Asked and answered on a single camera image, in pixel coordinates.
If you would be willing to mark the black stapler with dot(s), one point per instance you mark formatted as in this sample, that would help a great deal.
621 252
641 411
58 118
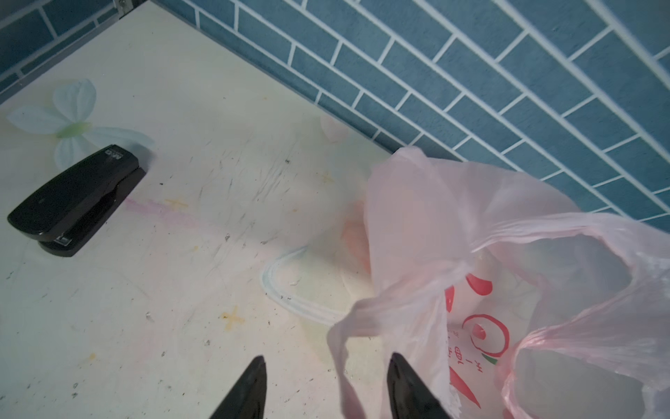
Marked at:
64 214

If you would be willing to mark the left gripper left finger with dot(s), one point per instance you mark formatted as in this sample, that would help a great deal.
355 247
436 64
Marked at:
246 399

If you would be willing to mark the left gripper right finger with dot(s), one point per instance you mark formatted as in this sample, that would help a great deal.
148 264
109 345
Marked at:
409 397

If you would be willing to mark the pink plastic bag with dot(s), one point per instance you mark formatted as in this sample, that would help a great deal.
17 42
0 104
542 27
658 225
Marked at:
506 299

